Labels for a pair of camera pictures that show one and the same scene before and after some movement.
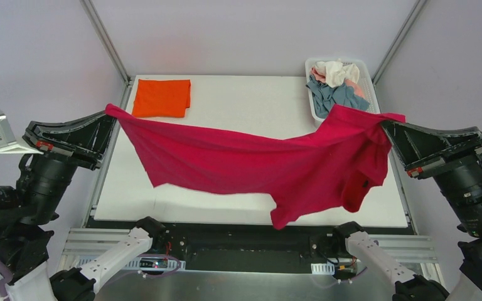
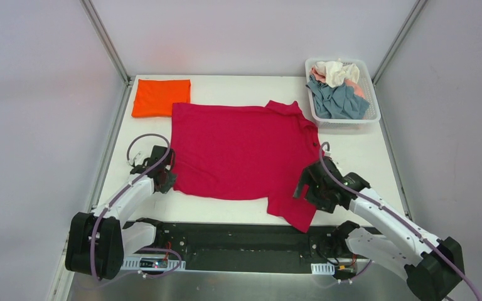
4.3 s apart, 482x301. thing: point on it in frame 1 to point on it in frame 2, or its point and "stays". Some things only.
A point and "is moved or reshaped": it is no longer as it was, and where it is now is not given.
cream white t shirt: [337, 73] stays
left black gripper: [59, 147] to [166, 179]
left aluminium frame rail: [128, 83] stays
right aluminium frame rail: [398, 42] stays
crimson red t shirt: [300, 174] is moved or reshaped
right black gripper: [446, 155] to [309, 187]
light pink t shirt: [314, 73] stays
